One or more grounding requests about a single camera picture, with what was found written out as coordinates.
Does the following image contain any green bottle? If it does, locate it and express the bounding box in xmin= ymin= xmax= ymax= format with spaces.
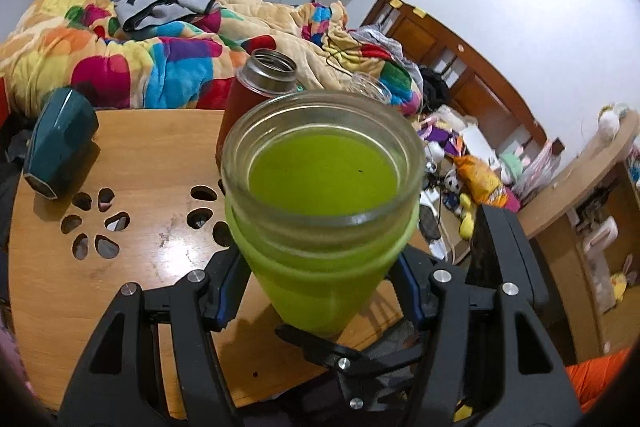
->
xmin=220 ymin=91 xmax=425 ymax=337

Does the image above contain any dark teal cup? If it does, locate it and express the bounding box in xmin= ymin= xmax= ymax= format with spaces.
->
xmin=23 ymin=87 xmax=99 ymax=200

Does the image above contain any yellow duck toy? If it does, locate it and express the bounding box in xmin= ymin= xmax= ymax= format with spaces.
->
xmin=458 ymin=193 xmax=476 ymax=242

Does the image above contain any white power strip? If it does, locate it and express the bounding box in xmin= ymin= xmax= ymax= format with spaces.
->
xmin=418 ymin=191 xmax=454 ymax=262

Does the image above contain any wooden side shelf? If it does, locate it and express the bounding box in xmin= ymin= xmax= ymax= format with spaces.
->
xmin=518 ymin=109 xmax=639 ymax=364

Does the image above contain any orange snack bag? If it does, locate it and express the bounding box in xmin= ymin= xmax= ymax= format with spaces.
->
xmin=454 ymin=155 xmax=521 ymax=212

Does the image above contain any purple dressed doll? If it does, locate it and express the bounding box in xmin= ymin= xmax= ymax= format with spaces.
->
xmin=418 ymin=124 xmax=469 ymax=164

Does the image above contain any black clothing pile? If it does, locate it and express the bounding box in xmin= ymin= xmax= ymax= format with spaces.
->
xmin=419 ymin=65 xmax=450 ymax=114

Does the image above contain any wooden bed headboard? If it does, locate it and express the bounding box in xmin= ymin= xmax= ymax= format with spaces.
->
xmin=363 ymin=0 xmax=548 ymax=150

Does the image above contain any clear glass jar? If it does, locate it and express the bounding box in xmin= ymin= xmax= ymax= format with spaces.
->
xmin=342 ymin=72 xmax=392 ymax=105

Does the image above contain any red thermos bottle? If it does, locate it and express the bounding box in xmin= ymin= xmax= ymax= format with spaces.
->
xmin=215 ymin=49 xmax=297 ymax=166

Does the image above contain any colourful patchwork quilt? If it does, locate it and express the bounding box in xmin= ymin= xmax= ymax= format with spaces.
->
xmin=1 ymin=0 xmax=422 ymax=118

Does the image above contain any grey black garment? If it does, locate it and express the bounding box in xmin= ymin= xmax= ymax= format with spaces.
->
xmin=112 ymin=0 xmax=219 ymax=34

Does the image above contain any black charging cable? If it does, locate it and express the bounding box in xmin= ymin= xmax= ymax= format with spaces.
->
xmin=324 ymin=26 xmax=367 ymax=78

